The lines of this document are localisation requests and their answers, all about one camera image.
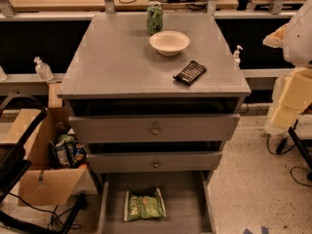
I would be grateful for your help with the clear sanitizer bottle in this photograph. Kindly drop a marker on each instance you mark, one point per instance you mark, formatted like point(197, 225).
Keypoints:
point(43, 69)

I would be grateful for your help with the green soda can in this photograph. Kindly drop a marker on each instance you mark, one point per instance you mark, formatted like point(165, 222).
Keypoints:
point(154, 17)

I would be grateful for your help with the green jalapeno chip bag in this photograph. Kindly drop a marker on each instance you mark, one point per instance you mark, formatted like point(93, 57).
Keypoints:
point(139, 206)

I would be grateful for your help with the white ceramic bowl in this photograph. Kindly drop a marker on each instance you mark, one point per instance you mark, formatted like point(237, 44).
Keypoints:
point(169, 43)

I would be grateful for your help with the brown cardboard box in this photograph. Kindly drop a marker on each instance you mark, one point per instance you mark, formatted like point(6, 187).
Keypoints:
point(45, 182)

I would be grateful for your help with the white pump bottle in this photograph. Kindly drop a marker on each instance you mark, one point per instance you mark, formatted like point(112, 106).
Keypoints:
point(236, 54)

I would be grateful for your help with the grey middle drawer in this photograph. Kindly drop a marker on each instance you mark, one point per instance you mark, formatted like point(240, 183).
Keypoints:
point(154, 161)

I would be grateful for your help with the black chair frame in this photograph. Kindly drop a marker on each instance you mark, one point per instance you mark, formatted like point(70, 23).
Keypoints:
point(13, 166)

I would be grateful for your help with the grey drawer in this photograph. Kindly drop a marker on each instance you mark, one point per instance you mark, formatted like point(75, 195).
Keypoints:
point(154, 161)
point(185, 195)
point(209, 127)

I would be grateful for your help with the grey top drawer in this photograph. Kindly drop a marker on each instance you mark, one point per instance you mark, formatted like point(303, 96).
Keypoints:
point(209, 127)

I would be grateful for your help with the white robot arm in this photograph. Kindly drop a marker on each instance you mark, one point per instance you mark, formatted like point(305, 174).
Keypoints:
point(295, 38)

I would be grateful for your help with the black stand with cables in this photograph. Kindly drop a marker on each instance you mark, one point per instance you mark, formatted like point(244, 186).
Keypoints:
point(304, 147)

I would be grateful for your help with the snack bags in box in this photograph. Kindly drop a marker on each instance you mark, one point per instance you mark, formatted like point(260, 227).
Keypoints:
point(67, 151)

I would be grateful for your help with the black snack bar packet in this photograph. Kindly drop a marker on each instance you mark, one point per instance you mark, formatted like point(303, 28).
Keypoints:
point(190, 73)

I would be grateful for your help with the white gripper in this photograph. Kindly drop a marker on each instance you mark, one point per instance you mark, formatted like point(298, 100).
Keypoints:
point(299, 39)

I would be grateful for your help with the grey wooden drawer cabinet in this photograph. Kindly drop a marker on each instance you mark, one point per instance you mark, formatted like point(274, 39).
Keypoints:
point(115, 72)

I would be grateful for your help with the grey bottom drawer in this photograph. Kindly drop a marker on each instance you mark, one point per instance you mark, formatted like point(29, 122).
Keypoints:
point(185, 195)

